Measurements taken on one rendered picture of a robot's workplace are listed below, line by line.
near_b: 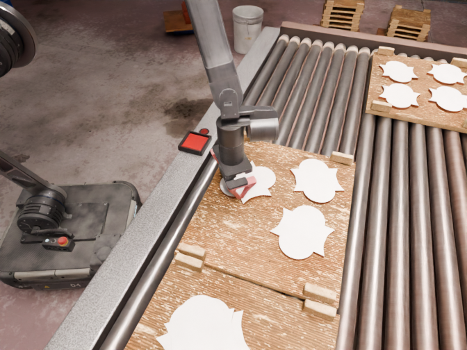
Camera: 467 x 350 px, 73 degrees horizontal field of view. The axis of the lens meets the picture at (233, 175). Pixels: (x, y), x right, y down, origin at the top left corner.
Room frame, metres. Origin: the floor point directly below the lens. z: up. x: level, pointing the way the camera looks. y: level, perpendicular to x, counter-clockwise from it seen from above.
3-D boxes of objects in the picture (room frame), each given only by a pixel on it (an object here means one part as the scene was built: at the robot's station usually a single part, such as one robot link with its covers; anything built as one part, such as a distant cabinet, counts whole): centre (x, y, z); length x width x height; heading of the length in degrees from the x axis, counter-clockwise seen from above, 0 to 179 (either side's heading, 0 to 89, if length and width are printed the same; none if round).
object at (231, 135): (0.51, 0.00, 1.12); 0.07 x 0.06 x 0.07; 94
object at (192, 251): (0.32, 0.09, 0.95); 0.06 x 0.02 x 0.03; 71
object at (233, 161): (0.51, 0.00, 1.06); 0.10 x 0.07 x 0.07; 21
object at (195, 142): (0.69, 0.11, 0.92); 0.06 x 0.06 x 0.01; 70
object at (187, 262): (0.30, 0.09, 0.95); 0.06 x 0.02 x 0.03; 69
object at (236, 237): (0.46, -0.10, 0.93); 0.41 x 0.35 x 0.02; 161
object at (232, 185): (0.48, -0.01, 0.99); 0.07 x 0.07 x 0.09; 21
